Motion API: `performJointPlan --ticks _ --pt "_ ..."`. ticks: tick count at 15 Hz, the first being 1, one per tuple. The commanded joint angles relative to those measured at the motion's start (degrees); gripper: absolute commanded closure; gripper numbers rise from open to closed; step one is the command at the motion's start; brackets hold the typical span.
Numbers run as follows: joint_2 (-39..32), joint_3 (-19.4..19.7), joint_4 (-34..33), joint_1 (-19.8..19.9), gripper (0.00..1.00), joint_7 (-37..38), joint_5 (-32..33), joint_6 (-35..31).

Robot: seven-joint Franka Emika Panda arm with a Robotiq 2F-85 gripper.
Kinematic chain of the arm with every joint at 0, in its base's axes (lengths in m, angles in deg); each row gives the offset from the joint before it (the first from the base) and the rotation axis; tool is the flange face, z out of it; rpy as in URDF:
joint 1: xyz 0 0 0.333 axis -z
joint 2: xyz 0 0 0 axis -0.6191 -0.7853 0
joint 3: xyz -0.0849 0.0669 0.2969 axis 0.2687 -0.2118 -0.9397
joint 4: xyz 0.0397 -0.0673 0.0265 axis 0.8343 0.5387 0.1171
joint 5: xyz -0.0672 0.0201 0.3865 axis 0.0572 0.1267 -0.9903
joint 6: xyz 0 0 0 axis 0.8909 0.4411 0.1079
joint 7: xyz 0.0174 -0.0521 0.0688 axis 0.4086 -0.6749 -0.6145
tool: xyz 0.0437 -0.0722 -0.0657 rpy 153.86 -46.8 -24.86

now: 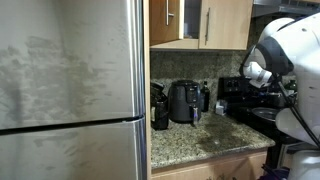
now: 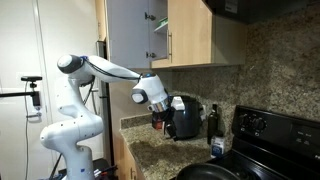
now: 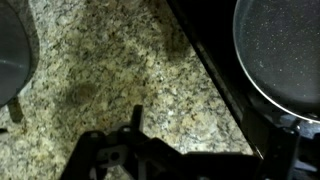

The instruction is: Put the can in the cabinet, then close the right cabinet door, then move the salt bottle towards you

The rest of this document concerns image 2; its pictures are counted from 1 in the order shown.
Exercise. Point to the black frying pan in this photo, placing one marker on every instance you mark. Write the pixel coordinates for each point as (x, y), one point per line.
(206, 173)

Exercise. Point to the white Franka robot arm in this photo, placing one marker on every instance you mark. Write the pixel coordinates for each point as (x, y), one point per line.
(80, 133)

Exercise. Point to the wooden base cabinet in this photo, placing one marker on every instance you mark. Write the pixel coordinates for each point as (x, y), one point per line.
(125, 160)

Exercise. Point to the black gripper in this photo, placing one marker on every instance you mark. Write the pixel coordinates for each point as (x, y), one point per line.
(166, 116)

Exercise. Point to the white wall plug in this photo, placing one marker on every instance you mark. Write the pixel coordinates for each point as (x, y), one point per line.
(202, 111)

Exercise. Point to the white cabinet shelf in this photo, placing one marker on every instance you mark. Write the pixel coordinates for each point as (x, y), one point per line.
(161, 28)

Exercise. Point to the metal cabinet hinge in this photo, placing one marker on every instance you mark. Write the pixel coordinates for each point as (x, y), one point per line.
(150, 16)
(150, 55)

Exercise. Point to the black air fryer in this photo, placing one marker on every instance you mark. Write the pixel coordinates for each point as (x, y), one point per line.
(190, 121)

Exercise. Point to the wooden cabinet door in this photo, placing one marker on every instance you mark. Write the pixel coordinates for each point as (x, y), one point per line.
(128, 33)
(190, 33)

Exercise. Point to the black camera on stand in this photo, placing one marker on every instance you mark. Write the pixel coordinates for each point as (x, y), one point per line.
(33, 91)

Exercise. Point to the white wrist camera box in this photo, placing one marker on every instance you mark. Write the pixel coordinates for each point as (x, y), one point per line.
(178, 102)

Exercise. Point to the green white carton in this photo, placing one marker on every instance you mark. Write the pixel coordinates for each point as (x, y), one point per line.
(163, 21)

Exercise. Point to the dark glass bottle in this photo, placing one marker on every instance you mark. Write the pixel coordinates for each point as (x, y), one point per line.
(213, 125)

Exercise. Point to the blue white salt box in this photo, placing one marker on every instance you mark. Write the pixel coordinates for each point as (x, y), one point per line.
(217, 148)

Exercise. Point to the black range hood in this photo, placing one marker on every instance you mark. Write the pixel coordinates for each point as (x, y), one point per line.
(260, 10)

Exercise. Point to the wooden wall cabinet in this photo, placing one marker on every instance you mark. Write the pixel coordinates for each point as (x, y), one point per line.
(230, 43)

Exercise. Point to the black kitchen stove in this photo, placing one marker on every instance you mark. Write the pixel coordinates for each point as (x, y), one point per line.
(276, 143)

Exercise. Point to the stainless steel refrigerator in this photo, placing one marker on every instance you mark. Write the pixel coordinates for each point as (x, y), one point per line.
(101, 100)

